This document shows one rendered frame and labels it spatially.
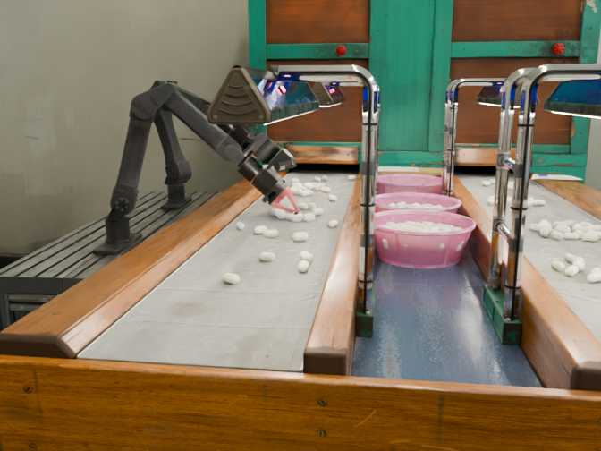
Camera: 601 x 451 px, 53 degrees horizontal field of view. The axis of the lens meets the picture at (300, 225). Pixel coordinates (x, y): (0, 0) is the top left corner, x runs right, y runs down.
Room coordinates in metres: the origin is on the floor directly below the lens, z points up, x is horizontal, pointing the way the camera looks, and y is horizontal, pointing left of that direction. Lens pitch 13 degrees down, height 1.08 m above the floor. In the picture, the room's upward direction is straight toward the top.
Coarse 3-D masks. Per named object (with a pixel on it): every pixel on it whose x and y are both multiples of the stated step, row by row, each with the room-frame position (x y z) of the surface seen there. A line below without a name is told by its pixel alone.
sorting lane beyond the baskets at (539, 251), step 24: (480, 192) 2.03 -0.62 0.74; (528, 192) 2.03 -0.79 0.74; (552, 192) 2.03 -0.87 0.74; (528, 216) 1.64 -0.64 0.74; (552, 216) 1.64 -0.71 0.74; (576, 216) 1.64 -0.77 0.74; (528, 240) 1.36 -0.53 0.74; (552, 240) 1.36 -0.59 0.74; (576, 240) 1.36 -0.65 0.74; (600, 240) 1.36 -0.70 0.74; (600, 264) 1.16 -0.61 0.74; (576, 288) 1.01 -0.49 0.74; (600, 288) 1.01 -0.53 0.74; (576, 312) 0.89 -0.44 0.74; (600, 312) 0.89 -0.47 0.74; (600, 336) 0.79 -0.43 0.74
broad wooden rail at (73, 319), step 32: (224, 192) 1.89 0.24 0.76; (256, 192) 1.95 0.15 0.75; (192, 224) 1.42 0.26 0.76; (224, 224) 1.51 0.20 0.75; (128, 256) 1.13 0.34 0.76; (160, 256) 1.13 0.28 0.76; (96, 288) 0.93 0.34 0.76; (128, 288) 0.95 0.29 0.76; (32, 320) 0.79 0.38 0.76; (64, 320) 0.79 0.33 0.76; (96, 320) 0.82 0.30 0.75; (0, 352) 0.74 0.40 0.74; (32, 352) 0.74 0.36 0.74; (64, 352) 0.73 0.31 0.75
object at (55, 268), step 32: (160, 192) 2.45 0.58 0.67; (192, 192) 2.45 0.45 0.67; (96, 224) 1.85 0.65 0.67; (160, 224) 1.85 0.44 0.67; (32, 256) 1.48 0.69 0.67; (64, 256) 1.47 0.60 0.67; (96, 256) 1.47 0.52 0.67; (0, 288) 1.30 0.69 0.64; (32, 288) 1.29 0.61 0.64; (64, 288) 1.29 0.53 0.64
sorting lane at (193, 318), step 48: (336, 192) 2.03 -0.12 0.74; (240, 240) 1.36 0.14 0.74; (288, 240) 1.36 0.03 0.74; (336, 240) 1.36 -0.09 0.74; (192, 288) 1.01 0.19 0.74; (240, 288) 1.01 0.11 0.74; (288, 288) 1.01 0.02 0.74; (144, 336) 0.79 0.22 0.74; (192, 336) 0.79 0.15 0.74; (240, 336) 0.79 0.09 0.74; (288, 336) 0.79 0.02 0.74
